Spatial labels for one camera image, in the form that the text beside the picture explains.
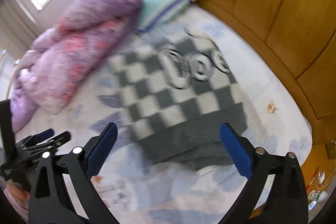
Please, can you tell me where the grey white checkered sweater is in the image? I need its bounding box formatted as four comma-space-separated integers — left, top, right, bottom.
108, 26, 247, 170

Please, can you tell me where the white bottle on floor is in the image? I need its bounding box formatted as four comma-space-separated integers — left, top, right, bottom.
307, 189, 328, 202

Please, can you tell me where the white patterned bed sheet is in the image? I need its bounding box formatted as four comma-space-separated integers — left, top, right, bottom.
17, 5, 312, 223

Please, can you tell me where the purple pink floral duvet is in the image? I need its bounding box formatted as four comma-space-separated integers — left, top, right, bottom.
10, 0, 143, 132

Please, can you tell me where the white charger with cable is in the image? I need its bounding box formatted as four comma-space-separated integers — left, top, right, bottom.
315, 169, 335, 190

